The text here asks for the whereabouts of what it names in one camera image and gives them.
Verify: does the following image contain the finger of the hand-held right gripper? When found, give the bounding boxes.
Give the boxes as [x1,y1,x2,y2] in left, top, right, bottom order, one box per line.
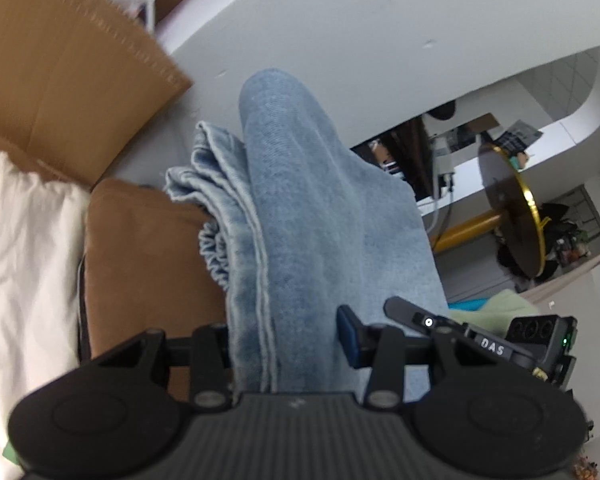
[384,296,473,338]

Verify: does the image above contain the light green cloth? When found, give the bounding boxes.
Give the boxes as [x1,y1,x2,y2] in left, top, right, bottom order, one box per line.
[447,291,541,333]

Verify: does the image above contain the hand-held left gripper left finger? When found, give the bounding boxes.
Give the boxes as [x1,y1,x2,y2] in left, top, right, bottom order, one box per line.
[87,324,236,409]

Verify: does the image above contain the brown cardboard sheet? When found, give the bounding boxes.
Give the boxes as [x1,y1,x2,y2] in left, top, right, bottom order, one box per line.
[0,0,236,191]

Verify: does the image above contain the folded black garment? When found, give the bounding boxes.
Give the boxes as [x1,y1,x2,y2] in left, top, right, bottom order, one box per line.
[77,255,93,361]

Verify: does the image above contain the round gold-rimmed table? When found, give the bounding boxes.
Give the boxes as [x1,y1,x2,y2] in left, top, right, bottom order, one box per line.
[430,142,548,281]

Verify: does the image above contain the light blue denim pants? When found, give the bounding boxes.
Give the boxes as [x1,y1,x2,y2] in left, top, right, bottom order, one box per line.
[162,67,448,393]

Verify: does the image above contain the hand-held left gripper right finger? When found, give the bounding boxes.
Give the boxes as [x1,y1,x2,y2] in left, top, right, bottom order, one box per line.
[336,305,511,409]

